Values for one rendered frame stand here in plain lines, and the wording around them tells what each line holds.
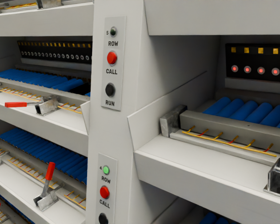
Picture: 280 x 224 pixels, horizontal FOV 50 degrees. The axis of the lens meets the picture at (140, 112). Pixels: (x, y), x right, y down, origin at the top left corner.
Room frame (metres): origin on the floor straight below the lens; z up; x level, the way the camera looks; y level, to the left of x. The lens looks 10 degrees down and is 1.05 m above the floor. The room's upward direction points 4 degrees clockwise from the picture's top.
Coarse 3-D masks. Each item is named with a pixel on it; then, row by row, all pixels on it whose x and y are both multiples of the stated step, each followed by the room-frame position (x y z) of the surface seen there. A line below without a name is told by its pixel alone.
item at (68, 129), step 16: (0, 64) 0.93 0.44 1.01; (48, 64) 0.84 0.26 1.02; (64, 64) 0.78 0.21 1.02; (80, 64) 0.74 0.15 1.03; (0, 96) 0.71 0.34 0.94; (16, 96) 0.69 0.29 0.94; (0, 112) 0.67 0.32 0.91; (16, 112) 0.60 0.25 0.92; (32, 112) 0.57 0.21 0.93; (64, 112) 0.55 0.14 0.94; (32, 128) 0.57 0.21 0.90; (48, 128) 0.52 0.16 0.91; (64, 128) 0.48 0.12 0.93; (80, 128) 0.47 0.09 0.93; (64, 144) 0.50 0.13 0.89; (80, 144) 0.46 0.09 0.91
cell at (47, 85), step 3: (60, 78) 0.71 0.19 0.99; (63, 78) 0.71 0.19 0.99; (66, 78) 0.72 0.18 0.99; (51, 81) 0.70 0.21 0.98; (54, 81) 0.69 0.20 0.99; (57, 81) 0.70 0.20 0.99; (60, 81) 0.70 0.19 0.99; (63, 81) 0.71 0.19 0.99; (45, 84) 0.68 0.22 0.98; (48, 84) 0.68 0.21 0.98; (51, 84) 0.69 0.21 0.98; (54, 84) 0.69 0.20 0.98; (57, 84) 0.70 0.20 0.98; (48, 87) 0.68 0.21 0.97
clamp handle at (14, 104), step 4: (44, 100) 0.55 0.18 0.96; (4, 104) 0.51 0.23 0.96; (8, 104) 0.50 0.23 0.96; (12, 104) 0.51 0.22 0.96; (16, 104) 0.51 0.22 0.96; (20, 104) 0.52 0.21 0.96; (24, 104) 0.52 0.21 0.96; (28, 104) 0.53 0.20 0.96; (32, 104) 0.53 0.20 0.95; (36, 104) 0.54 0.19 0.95
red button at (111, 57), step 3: (108, 54) 0.40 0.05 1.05; (111, 54) 0.40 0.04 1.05; (114, 54) 0.40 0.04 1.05; (108, 57) 0.40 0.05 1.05; (111, 57) 0.40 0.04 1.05; (114, 57) 0.40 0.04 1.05; (108, 60) 0.40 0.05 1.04; (111, 60) 0.40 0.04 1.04; (114, 60) 0.40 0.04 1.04; (111, 63) 0.40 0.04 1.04
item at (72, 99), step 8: (0, 80) 0.77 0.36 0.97; (8, 80) 0.75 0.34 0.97; (8, 88) 0.74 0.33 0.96; (16, 88) 0.70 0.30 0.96; (24, 88) 0.67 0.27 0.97; (32, 88) 0.65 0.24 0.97; (40, 88) 0.64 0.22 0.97; (48, 88) 0.63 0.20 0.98; (24, 96) 0.65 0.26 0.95; (32, 96) 0.64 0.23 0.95; (40, 96) 0.63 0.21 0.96; (64, 96) 0.56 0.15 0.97; (72, 96) 0.55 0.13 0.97; (80, 96) 0.55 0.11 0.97; (88, 96) 0.54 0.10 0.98; (64, 104) 0.55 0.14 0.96; (72, 104) 0.55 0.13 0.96; (80, 104) 0.53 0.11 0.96; (80, 112) 0.51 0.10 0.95
